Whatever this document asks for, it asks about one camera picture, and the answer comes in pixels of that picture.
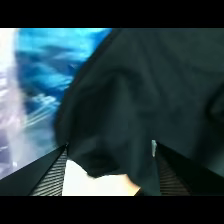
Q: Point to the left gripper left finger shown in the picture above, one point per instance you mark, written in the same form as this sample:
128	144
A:
36	180

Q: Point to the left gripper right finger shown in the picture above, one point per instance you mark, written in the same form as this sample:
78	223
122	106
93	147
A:
186	180

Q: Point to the black garment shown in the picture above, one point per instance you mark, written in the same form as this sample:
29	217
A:
140	93

